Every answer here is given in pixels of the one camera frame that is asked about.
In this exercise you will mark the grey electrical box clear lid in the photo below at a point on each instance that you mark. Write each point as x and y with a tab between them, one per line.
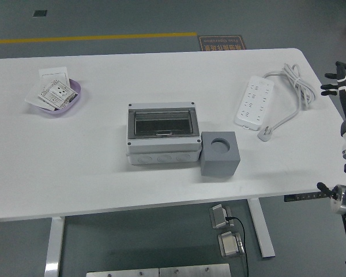
161	144

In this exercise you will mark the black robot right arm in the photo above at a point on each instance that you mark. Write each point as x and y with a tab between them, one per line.
339	199

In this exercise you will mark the grey cube with round hole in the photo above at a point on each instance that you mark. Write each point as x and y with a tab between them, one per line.
219	164

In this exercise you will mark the metal floor socket box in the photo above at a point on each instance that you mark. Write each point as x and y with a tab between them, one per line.
230	244
219	216

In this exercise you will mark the white power strip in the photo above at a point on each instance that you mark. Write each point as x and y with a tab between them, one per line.
256	101

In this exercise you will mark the black table control strip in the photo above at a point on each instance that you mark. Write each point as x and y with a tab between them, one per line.
305	197

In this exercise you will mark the brown floor sign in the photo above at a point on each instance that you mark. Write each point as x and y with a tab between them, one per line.
221	43

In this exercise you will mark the yellow floor tape line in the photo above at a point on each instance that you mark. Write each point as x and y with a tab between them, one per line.
89	37

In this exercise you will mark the purple tray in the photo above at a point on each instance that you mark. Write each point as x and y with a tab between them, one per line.
76	88

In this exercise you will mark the printed white socket panel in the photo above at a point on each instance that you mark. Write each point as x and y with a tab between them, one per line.
56	92

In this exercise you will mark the white flat panel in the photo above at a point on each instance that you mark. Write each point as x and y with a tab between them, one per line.
33	96

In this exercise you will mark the black floor hatch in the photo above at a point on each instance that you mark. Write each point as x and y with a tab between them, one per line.
40	13

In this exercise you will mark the metal base plate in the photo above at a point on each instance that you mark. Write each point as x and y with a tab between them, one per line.
194	270
122	273

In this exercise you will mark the plain white switch plate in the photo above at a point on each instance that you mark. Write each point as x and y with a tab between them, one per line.
53	73

